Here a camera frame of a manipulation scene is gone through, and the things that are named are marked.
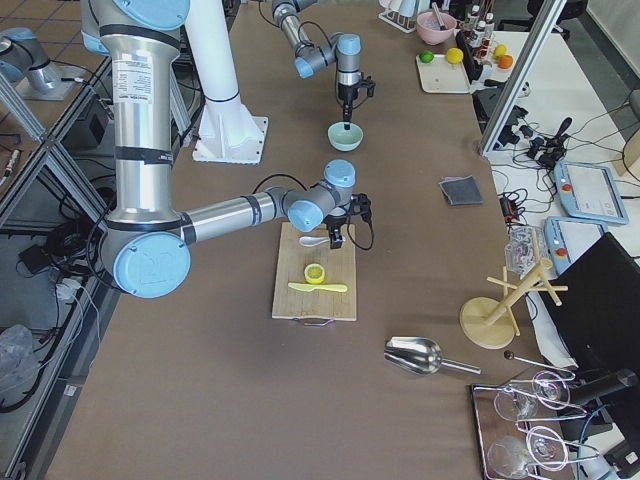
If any metal wine glass rack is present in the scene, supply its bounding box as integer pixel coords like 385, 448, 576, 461
470, 368, 599, 479

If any clear plastic container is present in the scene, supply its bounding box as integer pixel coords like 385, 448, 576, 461
505, 226, 549, 278

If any lower teach pendant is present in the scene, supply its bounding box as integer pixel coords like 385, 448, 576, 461
544, 216, 608, 274

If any metal scoop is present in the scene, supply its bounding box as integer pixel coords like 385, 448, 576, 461
384, 336, 482, 375

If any crumpled plastic bag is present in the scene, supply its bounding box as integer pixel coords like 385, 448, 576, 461
1, 324, 38, 405

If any grey folded cloth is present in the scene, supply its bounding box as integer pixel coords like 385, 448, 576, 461
438, 176, 484, 206

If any upper teach pendant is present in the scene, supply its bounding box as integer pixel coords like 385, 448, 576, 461
554, 160, 629, 225

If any bottle rack with bottles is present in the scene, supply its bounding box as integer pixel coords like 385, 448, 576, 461
455, 3, 496, 83

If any pink mixing bowl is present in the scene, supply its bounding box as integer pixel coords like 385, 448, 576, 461
416, 11, 457, 45

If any yellow plastic knife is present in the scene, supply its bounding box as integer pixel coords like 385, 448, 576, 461
287, 282, 348, 293

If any upper wine glass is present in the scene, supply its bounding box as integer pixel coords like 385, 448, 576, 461
494, 370, 570, 422

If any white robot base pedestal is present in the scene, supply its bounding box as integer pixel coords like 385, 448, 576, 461
185, 0, 268, 164

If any pale green ceramic bowl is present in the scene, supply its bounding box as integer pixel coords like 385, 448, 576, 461
327, 122, 364, 152

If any aluminium frame post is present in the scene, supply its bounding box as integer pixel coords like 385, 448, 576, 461
479, 0, 566, 156

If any wooden mug tree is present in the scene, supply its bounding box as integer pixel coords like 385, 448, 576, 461
459, 230, 569, 349

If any green lime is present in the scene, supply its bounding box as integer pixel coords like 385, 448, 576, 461
419, 50, 434, 63

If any yellow lemon slice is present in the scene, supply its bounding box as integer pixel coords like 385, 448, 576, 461
304, 263, 326, 285

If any white ceramic spoon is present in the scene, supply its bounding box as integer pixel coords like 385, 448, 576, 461
299, 236, 330, 247

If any orange fruit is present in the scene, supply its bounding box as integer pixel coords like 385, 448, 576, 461
498, 54, 514, 70

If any teach pendant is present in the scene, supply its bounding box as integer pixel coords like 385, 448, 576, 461
544, 216, 608, 274
554, 160, 629, 225

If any lower wine glass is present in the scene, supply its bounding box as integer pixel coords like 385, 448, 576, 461
487, 426, 569, 479

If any bamboo cutting board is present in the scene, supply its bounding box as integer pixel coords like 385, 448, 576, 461
272, 222, 357, 321

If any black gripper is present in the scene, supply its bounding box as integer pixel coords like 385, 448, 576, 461
336, 74, 376, 131
323, 193, 371, 249

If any black monitor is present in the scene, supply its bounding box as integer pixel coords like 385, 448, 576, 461
544, 233, 639, 372

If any cream tray with bear drawing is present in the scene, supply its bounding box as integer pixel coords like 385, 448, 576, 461
415, 54, 471, 94

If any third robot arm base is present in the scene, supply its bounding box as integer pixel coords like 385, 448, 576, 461
1, 27, 72, 101

